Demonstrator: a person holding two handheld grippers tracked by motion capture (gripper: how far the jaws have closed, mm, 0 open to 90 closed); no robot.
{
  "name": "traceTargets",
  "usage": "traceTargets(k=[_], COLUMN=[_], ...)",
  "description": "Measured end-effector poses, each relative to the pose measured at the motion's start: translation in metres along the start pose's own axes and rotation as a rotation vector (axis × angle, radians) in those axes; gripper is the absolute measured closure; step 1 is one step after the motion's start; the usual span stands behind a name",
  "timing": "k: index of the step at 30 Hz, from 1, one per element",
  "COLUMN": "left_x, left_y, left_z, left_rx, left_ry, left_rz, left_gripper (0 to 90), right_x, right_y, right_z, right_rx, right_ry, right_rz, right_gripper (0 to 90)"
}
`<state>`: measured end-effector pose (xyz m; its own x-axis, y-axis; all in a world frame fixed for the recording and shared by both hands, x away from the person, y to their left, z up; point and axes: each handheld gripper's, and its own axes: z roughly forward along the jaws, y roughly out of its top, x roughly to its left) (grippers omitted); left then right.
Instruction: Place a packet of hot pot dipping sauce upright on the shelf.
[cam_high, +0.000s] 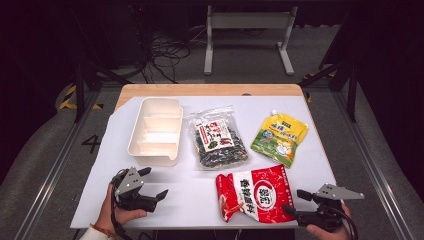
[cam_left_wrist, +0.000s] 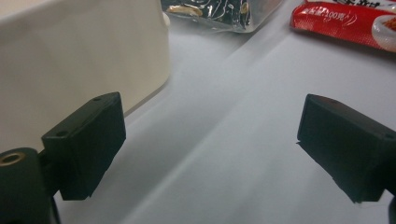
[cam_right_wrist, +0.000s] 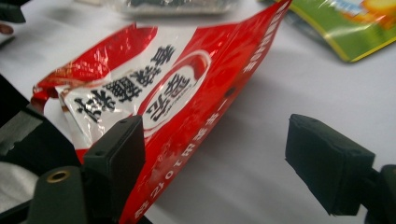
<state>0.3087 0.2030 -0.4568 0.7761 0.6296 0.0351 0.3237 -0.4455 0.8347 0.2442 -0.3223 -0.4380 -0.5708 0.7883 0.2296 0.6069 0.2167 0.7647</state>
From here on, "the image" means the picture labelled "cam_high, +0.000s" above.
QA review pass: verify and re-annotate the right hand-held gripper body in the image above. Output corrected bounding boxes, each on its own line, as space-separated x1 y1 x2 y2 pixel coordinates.
295 182 365 233

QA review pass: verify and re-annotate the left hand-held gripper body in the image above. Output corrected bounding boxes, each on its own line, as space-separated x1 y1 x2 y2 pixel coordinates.
112 166 158 213

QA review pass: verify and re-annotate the red white snack packet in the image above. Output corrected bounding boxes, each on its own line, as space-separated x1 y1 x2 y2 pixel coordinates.
215 164 296 225

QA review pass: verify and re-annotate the white divided plastic box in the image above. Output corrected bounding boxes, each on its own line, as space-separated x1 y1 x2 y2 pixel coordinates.
127 96 184 167

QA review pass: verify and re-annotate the yellow green spout pouch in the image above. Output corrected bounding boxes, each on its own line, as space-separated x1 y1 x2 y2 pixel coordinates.
249 109 310 169

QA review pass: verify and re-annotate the clear bag of dried seaweed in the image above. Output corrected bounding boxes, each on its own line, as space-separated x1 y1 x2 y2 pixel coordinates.
184 105 251 172

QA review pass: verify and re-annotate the person's right hand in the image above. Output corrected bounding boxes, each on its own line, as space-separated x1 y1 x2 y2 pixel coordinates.
306 207 353 240

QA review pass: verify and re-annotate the person's left hand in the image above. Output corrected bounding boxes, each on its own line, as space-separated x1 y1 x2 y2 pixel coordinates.
94 183 148 235

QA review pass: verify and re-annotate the white table mat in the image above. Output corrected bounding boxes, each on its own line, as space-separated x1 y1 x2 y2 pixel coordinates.
69 95 338 231

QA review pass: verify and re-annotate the black metal stand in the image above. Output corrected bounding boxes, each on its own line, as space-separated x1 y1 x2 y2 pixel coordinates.
298 59 360 123
71 58 133 123

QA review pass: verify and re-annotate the right hand-held gripper cable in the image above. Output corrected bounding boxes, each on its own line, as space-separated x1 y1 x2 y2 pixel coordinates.
335 206 360 240

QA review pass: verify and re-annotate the hand-held gripper cable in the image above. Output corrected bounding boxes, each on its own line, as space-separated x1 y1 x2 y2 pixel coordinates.
109 174 134 240
335 206 360 240

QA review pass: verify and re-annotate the left hand-held gripper cable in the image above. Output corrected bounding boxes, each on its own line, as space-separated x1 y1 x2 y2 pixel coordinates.
109 174 134 240

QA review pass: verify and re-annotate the red string bracelet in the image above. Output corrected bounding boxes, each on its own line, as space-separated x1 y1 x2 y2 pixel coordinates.
89 223 118 240

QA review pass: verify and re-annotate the aluminium floor rail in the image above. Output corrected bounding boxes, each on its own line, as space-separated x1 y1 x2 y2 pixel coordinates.
332 89 416 240
13 89 102 240

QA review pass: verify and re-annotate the tangle of black cables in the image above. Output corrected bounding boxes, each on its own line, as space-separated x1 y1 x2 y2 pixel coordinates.
132 31 192 84

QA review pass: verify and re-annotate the white metal stand frame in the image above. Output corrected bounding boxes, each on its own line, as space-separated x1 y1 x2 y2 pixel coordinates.
203 4 299 76

